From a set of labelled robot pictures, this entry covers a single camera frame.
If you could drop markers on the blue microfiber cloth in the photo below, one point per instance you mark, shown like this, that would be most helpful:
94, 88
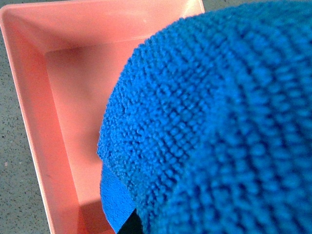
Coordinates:
209, 126

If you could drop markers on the pink plastic bin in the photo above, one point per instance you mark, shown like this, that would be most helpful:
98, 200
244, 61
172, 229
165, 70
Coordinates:
65, 58

